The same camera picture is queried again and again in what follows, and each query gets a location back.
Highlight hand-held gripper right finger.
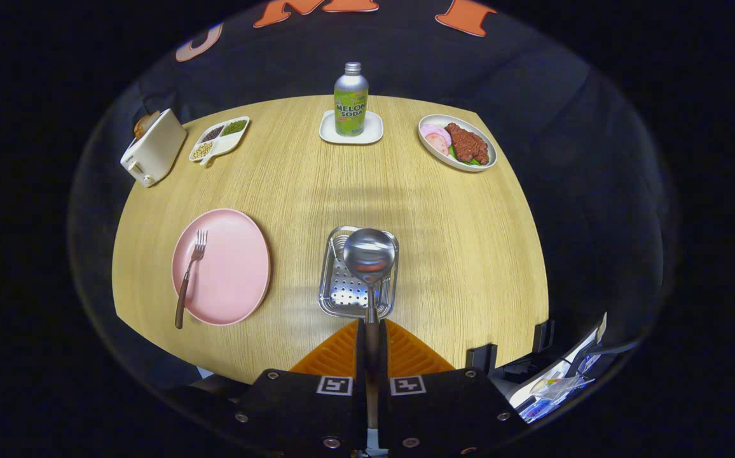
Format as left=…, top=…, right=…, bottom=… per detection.
left=378, top=319, right=527, bottom=457

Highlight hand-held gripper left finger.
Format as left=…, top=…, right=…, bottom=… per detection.
left=232, top=319, right=369, bottom=457

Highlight metal spoon with brown handle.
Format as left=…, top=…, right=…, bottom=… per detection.
left=342, top=228, right=397, bottom=428

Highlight metal fork with brown handle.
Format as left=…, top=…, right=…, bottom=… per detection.
left=175, top=229, right=208, bottom=330

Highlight black table clamp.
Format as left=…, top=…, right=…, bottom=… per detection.
left=466, top=343, right=498, bottom=376
left=533, top=320, right=556, bottom=354

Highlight metal drainer tray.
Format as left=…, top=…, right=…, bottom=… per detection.
left=318, top=225, right=400, bottom=319

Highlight pink round plate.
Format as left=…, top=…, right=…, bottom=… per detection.
left=171, top=208, right=271, bottom=326

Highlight green lettuce leaf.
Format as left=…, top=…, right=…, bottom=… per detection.
left=449, top=145, right=484, bottom=167

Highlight white oval food plate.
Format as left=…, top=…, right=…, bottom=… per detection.
left=418, top=114, right=498, bottom=172

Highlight brown fried meat piece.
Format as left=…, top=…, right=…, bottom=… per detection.
left=444, top=122, right=490, bottom=163

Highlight pink ham slices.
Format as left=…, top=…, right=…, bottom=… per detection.
left=420, top=124, right=452, bottom=156

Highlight white divided dish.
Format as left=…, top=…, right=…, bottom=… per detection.
left=189, top=116, right=251, bottom=167

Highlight white square coaster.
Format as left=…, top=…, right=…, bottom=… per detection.
left=319, top=110, right=384, bottom=145

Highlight cream white toaster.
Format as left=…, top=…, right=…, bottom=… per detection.
left=120, top=108, right=188, bottom=188

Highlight green label soda bottle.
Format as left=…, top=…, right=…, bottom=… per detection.
left=334, top=62, right=369, bottom=137

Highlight toasted bread slice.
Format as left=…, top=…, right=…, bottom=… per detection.
left=134, top=111, right=161, bottom=139

